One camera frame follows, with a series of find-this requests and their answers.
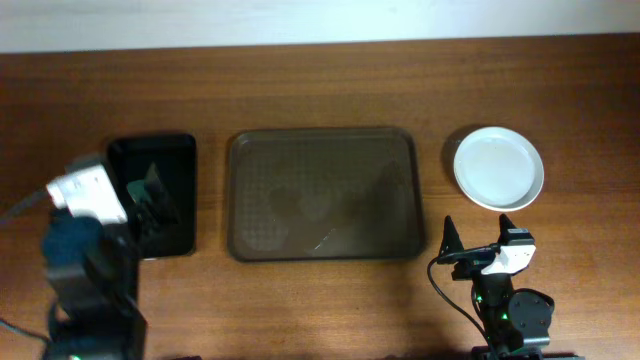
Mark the green yellow sponge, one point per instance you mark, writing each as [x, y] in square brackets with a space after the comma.
[137, 191]

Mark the brown plastic serving tray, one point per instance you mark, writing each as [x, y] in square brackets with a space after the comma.
[315, 194]

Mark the small black tray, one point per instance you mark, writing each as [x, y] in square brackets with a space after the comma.
[175, 155]

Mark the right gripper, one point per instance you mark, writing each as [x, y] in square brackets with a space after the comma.
[476, 255]

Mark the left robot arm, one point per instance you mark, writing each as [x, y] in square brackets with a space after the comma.
[93, 250]

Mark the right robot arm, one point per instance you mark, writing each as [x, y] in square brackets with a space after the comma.
[514, 323]

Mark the light blue plate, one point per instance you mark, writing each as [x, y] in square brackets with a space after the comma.
[498, 169]

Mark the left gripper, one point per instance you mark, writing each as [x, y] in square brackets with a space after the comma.
[145, 209]

